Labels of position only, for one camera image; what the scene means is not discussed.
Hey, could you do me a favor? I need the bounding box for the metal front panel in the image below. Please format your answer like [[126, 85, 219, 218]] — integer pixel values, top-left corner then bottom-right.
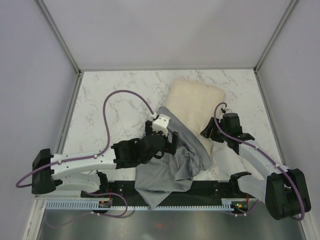
[[37, 202, 306, 240]]

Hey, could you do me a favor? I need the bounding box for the grey pillowcase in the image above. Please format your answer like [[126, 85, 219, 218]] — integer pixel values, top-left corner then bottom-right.
[[134, 107, 212, 211]]

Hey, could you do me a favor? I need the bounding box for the aluminium left corner post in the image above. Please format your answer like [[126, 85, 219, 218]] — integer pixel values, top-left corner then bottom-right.
[[34, 0, 82, 76]]

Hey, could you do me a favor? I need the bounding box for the aluminium right corner post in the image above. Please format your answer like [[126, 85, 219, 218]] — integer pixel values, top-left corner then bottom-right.
[[253, 0, 300, 75]]

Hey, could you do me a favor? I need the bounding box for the beige pillow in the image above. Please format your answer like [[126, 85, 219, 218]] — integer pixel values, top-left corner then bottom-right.
[[164, 79, 225, 154]]

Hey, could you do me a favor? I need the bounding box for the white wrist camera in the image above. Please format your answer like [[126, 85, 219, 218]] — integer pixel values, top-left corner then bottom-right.
[[151, 112, 171, 137], [220, 107, 233, 114]]

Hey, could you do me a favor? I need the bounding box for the aluminium right side rail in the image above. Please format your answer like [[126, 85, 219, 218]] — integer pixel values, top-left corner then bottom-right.
[[253, 68, 285, 163]]

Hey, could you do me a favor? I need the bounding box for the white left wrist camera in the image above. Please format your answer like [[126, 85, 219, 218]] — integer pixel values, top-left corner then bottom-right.
[[151, 112, 171, 137]]

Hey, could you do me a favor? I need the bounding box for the white slotted cable duct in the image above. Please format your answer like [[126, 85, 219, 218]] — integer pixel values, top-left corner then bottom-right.
[[45, 199, 236, 212]]

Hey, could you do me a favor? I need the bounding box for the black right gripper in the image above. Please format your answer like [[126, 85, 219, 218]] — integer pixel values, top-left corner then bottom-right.
[[200, 117, 229, 144]]

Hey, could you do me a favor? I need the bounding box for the aluminium corner post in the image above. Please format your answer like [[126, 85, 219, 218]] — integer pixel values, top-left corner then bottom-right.
[[34, 0, 82, 76], [253, 0, 300, 75]]

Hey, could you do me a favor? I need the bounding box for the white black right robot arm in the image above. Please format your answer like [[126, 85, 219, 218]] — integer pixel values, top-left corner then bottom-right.
[[200, 113, 311, 221]]

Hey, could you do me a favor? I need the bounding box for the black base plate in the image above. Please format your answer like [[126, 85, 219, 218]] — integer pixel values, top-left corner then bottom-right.
[[79, 179, 258, 208]]

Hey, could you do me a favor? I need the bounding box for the aluminium rail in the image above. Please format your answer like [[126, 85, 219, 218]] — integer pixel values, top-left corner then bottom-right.
[[53, 72, 84, 154], [253, 68, 285, 163]]

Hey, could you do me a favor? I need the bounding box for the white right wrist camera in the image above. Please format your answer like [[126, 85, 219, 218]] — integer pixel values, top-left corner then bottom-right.
[[220, 107, 233, 114]]

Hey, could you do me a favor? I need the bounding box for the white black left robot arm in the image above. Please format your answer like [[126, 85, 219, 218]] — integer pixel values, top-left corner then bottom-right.
[[31, 116, 179, 197]]

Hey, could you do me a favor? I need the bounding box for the aluminium left side rail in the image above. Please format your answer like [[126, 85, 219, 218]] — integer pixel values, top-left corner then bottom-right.
[[53, 72, 84, 154]]

